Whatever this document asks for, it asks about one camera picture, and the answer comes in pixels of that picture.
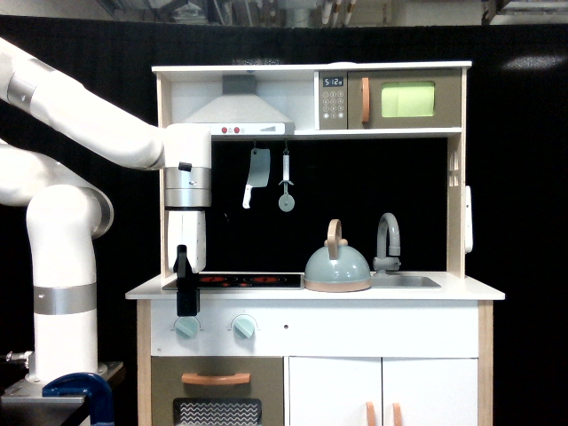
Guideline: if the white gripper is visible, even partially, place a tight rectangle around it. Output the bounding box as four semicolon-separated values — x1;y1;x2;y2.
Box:
167;210;206;317

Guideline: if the grey-blue toy teapot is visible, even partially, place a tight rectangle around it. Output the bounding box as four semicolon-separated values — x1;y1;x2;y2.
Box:
304;219;371;293

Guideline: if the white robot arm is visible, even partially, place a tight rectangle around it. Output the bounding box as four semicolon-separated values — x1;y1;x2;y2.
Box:
1;42;211;383

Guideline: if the left mint stove knob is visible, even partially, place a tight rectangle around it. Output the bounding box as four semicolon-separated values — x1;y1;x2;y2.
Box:
174;316;201;340

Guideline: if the mint stove knob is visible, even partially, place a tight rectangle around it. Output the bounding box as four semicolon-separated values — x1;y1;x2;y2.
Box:
174;316;201;340
231;314;256;339

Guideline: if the right mint stove knob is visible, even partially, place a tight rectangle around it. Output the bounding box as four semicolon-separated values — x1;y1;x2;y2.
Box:
231;314;256;339

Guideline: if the black toy stovetop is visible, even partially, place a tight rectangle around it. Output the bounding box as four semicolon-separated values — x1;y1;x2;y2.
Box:
198;272;303;290

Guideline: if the toy oven door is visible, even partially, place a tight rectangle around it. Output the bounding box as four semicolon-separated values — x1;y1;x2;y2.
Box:
151;356;284;425

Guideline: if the blue clamp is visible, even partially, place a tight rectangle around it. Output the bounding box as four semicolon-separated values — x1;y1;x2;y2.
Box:
42;373;114;426

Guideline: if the toy pizza cutter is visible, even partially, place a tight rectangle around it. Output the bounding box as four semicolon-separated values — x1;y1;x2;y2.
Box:
278;150;295;212

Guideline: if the wooden toy kitchen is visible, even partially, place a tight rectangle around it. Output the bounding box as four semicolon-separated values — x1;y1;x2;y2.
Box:
127;61;504;425

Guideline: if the toy cleaver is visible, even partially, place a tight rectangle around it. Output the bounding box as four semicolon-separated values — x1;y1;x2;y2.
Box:
242;148;271;209

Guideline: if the left white cabinet door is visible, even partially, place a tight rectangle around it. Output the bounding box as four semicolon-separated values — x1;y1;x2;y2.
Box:
288;357;383;425

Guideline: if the white cabinet door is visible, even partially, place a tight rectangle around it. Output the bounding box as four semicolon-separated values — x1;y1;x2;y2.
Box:
288;357;383;425
383;359;477;425

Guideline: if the grey toy sink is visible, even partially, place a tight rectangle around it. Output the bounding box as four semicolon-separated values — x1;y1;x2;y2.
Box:
371;275;440;288

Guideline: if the toy range hood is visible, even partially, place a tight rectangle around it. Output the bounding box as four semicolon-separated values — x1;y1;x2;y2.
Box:
185;75;296;137

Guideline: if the grey toy faucet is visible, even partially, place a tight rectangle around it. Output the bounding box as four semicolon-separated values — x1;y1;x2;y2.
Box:
373;213;401;275

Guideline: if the toy microwave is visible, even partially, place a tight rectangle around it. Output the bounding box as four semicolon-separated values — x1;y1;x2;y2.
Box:
318;69;462;130

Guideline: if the right white cabinet door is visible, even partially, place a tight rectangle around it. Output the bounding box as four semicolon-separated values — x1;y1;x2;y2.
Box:
383;359;477;425

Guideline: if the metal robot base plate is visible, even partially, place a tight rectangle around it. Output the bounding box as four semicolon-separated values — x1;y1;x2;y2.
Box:
0;360;125;406

